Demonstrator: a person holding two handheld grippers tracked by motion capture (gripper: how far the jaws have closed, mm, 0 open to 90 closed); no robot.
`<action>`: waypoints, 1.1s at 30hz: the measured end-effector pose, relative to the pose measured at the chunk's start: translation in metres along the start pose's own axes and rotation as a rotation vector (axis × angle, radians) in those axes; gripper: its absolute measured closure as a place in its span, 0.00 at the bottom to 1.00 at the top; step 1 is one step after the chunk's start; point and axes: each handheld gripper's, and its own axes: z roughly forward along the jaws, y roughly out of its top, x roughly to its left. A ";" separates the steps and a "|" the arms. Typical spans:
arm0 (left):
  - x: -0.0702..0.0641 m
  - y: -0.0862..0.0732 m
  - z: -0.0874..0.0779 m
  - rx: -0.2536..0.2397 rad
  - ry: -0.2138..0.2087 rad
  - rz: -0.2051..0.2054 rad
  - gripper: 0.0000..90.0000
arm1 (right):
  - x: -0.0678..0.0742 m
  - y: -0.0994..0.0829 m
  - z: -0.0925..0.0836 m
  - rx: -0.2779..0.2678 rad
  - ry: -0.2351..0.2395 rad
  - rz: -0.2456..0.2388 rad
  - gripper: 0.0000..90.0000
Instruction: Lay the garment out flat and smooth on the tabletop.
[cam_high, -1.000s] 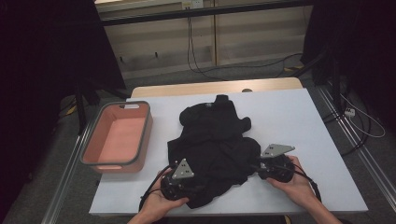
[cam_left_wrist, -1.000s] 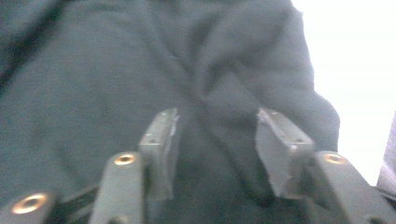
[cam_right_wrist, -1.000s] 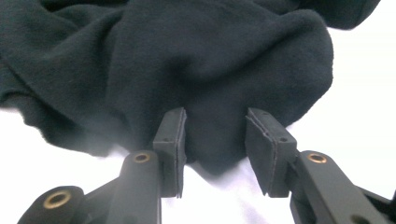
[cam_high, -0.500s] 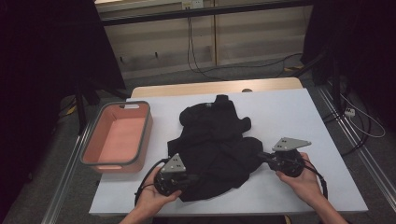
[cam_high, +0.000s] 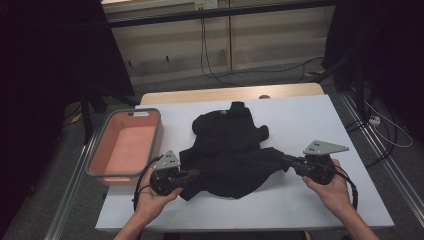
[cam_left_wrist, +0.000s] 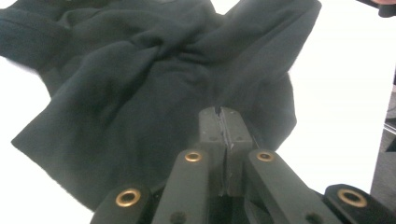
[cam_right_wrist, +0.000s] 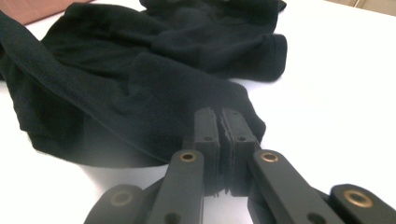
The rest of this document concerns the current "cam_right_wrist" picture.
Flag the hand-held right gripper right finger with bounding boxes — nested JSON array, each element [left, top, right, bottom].
[[221, 107, 262, 198]]

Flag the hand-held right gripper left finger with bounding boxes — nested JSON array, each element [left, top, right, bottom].
[[193, 106, 222, 197]]

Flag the black vest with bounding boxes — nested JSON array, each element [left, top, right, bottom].
[[0, 0, 288, 169]]

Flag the pink basket with grey rim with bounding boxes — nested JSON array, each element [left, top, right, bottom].
[[0, 0, 94, 26]]

